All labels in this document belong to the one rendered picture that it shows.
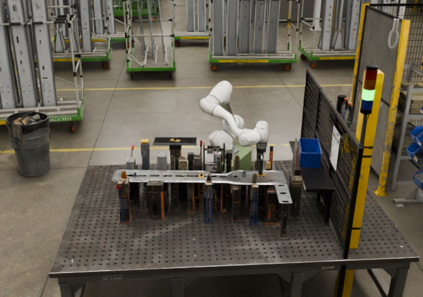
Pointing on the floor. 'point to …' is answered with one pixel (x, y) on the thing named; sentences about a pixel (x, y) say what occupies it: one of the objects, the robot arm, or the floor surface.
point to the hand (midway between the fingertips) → (260, 170)
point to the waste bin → (30, 141)
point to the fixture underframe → (173, 279)
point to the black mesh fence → (330, 163)
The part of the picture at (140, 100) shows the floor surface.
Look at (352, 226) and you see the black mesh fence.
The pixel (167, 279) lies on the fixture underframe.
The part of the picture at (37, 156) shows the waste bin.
